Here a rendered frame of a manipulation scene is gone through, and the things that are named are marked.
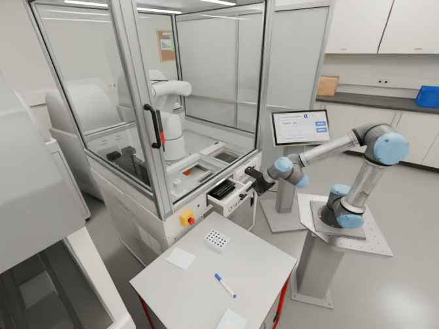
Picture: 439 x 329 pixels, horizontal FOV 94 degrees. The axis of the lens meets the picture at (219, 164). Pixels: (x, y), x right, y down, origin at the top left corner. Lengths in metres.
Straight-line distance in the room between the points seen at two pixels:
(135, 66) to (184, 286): 0.96
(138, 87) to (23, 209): 0.52
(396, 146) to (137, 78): 1.01
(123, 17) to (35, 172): 0.54
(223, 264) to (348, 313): 1.19
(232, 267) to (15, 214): 0.90
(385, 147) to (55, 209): 1.08
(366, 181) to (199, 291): 0.91
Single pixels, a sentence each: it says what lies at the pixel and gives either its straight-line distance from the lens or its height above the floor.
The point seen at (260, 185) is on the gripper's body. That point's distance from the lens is 1.16.
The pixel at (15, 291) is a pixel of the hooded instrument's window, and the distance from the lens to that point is 0.68.
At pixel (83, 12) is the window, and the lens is 1.09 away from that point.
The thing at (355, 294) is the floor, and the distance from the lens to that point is 2.21.
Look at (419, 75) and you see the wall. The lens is 4.61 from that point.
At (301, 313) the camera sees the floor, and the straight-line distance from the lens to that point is 1.98.
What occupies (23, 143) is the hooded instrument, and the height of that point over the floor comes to 1.58.
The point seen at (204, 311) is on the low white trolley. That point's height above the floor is 0.76.
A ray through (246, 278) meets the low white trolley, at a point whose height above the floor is 0.76.
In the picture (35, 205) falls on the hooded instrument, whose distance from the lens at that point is 0.55.
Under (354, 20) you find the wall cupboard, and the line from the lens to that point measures 4.20.
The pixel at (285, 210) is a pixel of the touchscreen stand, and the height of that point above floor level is 0.08.
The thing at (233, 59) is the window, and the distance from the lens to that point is 1.27.
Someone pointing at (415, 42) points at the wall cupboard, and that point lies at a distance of 4.19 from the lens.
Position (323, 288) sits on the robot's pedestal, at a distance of 1.94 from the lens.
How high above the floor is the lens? 1.74
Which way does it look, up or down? 31 degrees down
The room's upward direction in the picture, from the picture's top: 2 degrees counter-clockwise
